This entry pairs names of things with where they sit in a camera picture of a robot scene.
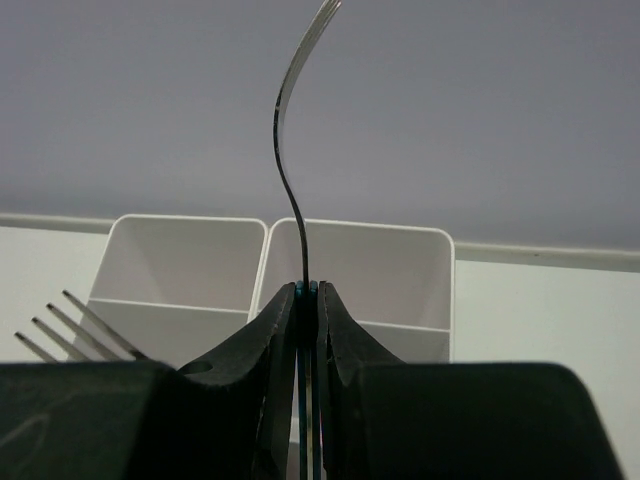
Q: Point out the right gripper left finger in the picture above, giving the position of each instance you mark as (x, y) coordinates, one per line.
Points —
(223, 415)

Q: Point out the left white divided container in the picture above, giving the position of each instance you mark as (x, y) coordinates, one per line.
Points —
(177, 286)

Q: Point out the pink handled silver fork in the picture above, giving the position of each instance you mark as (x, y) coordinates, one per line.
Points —
(105, 345)

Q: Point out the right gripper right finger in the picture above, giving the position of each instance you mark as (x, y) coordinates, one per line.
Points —
(383, 418)

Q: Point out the right white divided container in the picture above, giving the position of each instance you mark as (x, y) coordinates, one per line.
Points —
(396, 281)

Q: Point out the white divided container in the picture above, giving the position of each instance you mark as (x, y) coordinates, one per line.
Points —
(177, 286)
(396, 281)

